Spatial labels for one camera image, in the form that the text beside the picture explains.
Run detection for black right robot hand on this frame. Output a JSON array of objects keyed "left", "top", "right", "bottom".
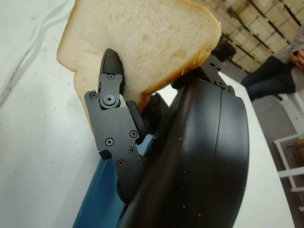
[{"left": 83, "top": 48, "right": 250, "bottom": 228}]

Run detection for white bread toast slice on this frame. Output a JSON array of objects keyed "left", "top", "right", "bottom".
[{"left": 56, "top": 0, "right": 223, "bottom": 133}]

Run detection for stacked wooden crates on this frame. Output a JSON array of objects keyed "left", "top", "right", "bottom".
[{"left": 206, "top": 0, "right": 304, "bottom": 74}]

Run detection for seated person dark trousers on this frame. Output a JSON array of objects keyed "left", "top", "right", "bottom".
[{"left": 241, "top": 29, "right": 304, "bottom": 100}]

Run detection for blue plastic tray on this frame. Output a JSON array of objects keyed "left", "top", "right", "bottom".
[{"left": 71, "top": 133, "right": 152, "bottom": 228}]

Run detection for white metal table frame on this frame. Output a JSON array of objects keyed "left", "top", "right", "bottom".
[{"left": 273, "top": 132, "right": 304, "bottom": 193}]

